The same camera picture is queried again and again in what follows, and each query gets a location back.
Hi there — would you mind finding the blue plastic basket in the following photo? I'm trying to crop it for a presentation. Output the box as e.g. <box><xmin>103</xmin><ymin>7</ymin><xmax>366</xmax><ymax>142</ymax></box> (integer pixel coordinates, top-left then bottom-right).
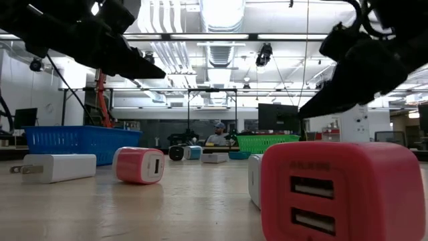
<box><xmin>22</xmin><ymin>125</ymin><xmax>142</xmax><ymax>167</ymax></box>

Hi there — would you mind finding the black overhead camera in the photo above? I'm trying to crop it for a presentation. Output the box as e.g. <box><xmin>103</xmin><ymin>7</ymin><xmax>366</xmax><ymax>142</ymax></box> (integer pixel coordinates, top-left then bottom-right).
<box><xmin>255</xmin><ymin>42</ymin><xmax>274</xmax><ymax>68</ymax></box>

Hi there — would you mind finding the pink white charger cube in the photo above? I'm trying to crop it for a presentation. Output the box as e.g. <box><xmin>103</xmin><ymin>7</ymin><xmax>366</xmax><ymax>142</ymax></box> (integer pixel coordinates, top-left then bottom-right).
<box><xmin>112</xmin><ymin>146</ymin><xmax>165</xmax><ymax>185</ymax></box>

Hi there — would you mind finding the teal digital clock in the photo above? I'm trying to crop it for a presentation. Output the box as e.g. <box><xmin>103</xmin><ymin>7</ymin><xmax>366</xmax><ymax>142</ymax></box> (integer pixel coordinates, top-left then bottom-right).
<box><xmin>229</xmin><ymin>151</ymin><xmax>252</xmax><ymax>160</ymax></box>

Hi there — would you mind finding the green plastic basket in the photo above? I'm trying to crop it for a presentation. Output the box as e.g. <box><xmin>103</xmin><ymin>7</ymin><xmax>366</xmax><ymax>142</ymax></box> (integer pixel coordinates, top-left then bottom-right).
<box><xmin>235</xmin><ymin>133</ymin><xmax>301</xmax><ymax>155</ymax></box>

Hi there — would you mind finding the black white charger cube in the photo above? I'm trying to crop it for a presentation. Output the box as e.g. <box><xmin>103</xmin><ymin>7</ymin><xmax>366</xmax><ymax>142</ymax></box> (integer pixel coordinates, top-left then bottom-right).
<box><xmin>168</xmin><ymin>145</ymin><xmax>186</xmax><ymax>162</ymax></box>

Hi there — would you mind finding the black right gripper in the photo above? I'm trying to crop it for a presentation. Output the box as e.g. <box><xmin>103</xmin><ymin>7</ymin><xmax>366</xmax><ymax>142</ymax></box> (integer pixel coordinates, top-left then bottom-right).
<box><xmin>298</xmin><ymin>22</ymin><xmax>411</xmax><ymax>120</ymax></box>

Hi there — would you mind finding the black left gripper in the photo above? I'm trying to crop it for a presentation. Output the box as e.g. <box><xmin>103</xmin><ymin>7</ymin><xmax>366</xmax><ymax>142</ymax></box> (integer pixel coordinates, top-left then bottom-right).
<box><xmin>43</xmin><ymin>0</ymin><xmax>167</xmax><ymax>80</ymax></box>

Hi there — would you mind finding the red desk lamp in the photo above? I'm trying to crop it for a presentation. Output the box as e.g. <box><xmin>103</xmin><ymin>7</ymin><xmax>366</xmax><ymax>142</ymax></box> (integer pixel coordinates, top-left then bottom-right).
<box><xmin>95</xmin><ymin>68</ymin><xmax>114</xmax><ymax>129</ymax></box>

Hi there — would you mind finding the large red dual-port charger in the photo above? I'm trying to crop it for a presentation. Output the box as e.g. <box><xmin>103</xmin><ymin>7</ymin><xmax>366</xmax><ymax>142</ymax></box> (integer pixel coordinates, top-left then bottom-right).
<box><xmin>260</xmin><ymin>141</ymin><xmax>427</xmax><ymax>241</ymax></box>

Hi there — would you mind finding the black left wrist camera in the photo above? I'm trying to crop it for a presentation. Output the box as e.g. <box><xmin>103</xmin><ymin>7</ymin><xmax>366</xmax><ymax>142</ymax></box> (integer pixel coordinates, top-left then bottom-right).
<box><xmin>96</xmin><ymin>0</ymin><xmax>136</xmax><ymax>34</ymax></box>

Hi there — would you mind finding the black aluminium rig frame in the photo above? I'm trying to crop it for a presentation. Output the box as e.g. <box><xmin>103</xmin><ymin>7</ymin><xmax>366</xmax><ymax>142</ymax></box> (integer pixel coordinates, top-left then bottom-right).
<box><xmin>0</xmin><ymin>32</ymin><xmax>428</xmax><ymax>161</ymax></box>

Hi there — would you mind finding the white flat wall charger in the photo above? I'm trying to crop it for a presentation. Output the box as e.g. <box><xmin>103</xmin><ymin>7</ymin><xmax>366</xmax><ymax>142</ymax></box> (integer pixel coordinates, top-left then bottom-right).
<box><xmin>9</xmin><ymin>153</ymin><xmax>98</xmax><ymax>184</ymax></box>

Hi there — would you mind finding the white round column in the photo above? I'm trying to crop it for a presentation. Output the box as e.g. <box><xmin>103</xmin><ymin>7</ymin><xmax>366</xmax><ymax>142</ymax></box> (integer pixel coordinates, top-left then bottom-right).
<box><xmin>337</xmin><ymin>102</ymin><xmax>371</xmax><ymax>143</ymax></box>

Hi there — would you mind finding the red shelf cart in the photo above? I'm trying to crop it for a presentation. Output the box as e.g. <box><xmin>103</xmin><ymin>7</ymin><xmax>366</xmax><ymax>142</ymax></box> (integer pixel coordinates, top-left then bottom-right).
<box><xmin>321</xmin><ymin>126</ymin><xmax>341</xmax><ymax>142</ymax></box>

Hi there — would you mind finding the blue white charger cube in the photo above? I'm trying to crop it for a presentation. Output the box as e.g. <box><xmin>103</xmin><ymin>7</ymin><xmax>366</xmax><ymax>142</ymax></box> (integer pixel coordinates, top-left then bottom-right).
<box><xmin>183</xmin><ymin>145</ymin><xmax>204</xmax><ymax>161</ymax></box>

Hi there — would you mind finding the black monitor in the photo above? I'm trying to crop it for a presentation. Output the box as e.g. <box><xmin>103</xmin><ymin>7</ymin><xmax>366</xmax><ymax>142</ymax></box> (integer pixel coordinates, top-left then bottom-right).
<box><xmin>13</xmin><ymin>107</ymin><xmax>38</xmax><ymax>130</ymax></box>
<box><xmin>257</xmin><ymin>102</ymin><xmax>301</xmax><ymax>134</ymax></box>

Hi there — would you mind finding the person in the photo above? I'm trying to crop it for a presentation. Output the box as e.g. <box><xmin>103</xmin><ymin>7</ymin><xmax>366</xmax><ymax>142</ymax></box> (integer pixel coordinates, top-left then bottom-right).
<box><xmin>204</xmin><ymin>122</ymin><xmax>235</xmax><ymax>147</ymax></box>

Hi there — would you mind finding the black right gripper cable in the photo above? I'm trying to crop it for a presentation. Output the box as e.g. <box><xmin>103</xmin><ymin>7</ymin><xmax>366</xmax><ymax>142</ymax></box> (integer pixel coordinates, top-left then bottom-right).
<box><xmin>346</xmin><ymin>0</ymin><xmax>389</xmax><ymax>38</ymax></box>

